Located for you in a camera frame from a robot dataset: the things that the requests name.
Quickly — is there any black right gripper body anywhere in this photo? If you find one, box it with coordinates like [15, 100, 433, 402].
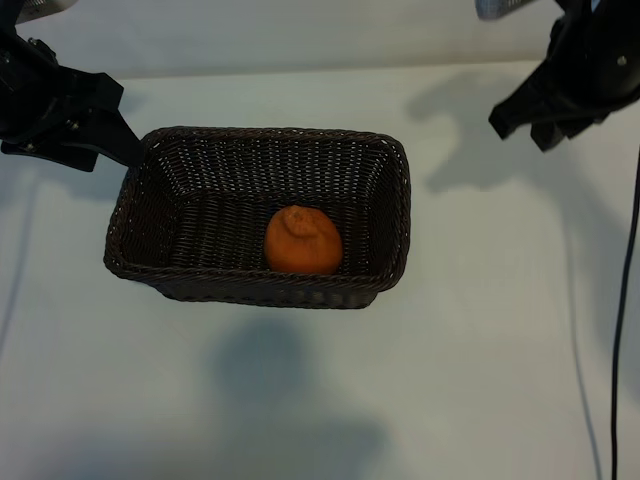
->
[536, 0, 640, 120]

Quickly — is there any dark brown wicker basket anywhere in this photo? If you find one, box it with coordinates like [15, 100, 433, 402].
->
[102, 125, 414, 310]

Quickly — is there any orange fruit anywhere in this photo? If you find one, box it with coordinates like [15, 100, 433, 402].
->
[263, 204, 344, 275]

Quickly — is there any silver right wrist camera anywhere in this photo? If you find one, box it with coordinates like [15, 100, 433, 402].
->
[474, 0, 534, 21]

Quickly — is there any black right camera cable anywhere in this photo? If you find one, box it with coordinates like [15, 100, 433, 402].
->
[609, 144, 640, 480]

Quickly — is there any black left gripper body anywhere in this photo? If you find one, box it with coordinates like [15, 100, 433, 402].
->
[0, 23, 101, 155]

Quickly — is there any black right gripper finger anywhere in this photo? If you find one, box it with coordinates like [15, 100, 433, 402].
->
[528, 111, 597, 153]
[487, 73, 552, 141]

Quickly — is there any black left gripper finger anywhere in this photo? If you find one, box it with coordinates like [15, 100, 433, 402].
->
[58, 63, 147, 167]
[0, 138, 101, 174]

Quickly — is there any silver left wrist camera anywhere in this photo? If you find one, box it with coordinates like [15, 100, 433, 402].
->
[14, 0, 79, 24]

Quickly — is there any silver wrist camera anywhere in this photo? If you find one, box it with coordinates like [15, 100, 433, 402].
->
[14, 0, 79, 24]
[474, 0, 534, 21]

